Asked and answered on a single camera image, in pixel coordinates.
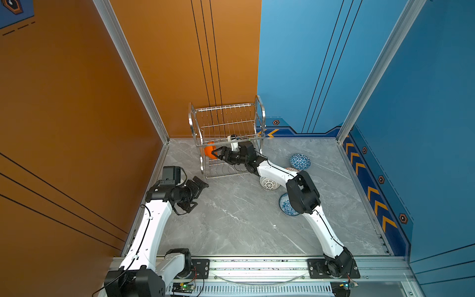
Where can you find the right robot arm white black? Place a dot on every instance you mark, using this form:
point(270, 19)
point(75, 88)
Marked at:
point(304, 199)

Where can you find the white brown patterned bowl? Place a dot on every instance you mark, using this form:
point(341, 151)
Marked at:
point(268, 184)

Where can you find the small right circuit board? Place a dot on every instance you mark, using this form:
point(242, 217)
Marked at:
point(349, 285)

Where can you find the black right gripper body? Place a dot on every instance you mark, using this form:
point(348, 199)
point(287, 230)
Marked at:
point(236, 158)

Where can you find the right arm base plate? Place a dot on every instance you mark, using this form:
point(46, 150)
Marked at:
point(322, 268)

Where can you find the blue white floral bowl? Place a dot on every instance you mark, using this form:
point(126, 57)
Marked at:
point(285, 206)

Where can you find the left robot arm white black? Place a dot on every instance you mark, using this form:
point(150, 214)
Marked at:
point(138, 275)

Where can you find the dark blue patterned bowl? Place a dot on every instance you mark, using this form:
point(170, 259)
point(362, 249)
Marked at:
point(300, 161)

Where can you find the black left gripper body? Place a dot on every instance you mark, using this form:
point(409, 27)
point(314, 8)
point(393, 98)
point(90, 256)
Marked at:
point(187, 194)

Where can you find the orange plastic bowl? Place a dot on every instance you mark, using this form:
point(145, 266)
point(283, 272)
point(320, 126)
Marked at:
point(209, 150)

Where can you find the aluminium front rail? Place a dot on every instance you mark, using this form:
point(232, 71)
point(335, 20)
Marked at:
point(288, 276)

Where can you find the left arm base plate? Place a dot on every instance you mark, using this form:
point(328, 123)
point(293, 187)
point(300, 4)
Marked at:
point(195, 267)

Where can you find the green circuit board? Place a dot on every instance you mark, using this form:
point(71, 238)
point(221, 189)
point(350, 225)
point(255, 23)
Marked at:
point(183, 288)

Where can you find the steel two-tier dish rack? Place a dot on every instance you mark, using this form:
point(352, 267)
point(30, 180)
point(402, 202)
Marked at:
point(226, 125)

